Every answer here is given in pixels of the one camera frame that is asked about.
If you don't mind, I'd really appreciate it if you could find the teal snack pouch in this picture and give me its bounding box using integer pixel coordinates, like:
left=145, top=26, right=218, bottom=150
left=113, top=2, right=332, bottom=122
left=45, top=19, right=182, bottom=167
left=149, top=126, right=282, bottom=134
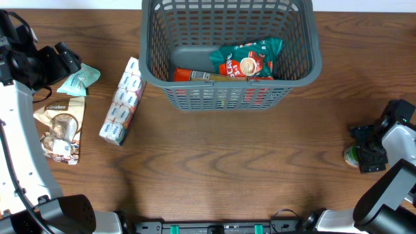
left=57, top=63, right=101, bottom=97

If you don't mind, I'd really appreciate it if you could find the beige nuts bag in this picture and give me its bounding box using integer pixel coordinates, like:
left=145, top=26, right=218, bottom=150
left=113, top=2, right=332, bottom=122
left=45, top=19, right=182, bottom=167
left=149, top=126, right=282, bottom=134
left=33, top=97, right=85, bottom=165

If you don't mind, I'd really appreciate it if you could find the black rail at table edge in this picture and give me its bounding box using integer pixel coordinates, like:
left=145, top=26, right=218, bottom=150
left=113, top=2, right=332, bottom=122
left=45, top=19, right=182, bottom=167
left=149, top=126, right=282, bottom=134
left=123, top=211, right=313, bottom=234

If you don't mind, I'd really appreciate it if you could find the green lid jar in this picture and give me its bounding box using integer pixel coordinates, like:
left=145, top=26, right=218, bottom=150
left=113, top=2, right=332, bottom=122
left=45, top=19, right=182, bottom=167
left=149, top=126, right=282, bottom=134
left=343, top=145, right=359, bottom=168

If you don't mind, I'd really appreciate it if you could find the spaghetti pack with red ends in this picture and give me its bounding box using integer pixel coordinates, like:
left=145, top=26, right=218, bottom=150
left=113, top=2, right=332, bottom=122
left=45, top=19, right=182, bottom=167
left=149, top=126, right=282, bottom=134
left=173, top=68, right=274, bottom=82

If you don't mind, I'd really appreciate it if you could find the green Nescafe coffee bag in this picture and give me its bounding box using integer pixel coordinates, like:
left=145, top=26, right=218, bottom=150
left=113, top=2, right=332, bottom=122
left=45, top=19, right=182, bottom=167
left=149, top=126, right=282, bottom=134
left=209, top=37, right=283, bottom=77

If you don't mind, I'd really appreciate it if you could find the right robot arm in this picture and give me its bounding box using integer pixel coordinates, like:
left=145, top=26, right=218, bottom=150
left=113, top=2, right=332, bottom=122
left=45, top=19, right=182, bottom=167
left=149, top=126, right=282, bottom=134
left=302, top=99, right=415, bottom=233

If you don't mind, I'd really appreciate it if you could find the white tissue pack bundle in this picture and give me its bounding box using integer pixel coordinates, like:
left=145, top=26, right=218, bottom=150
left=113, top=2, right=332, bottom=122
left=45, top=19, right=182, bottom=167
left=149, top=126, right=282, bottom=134
left=99, top=57, right=146, bottom=146

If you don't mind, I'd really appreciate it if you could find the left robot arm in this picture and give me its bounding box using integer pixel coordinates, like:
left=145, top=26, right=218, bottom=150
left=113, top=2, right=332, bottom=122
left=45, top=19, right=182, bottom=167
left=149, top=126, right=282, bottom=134
left=1, top=10, right=124, bottom=233

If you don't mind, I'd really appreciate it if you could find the grey plastic basket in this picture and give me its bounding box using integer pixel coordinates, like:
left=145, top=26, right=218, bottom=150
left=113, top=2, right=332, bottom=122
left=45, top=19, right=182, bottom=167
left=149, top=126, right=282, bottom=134
left=139, top=0, right=322, bottom=111

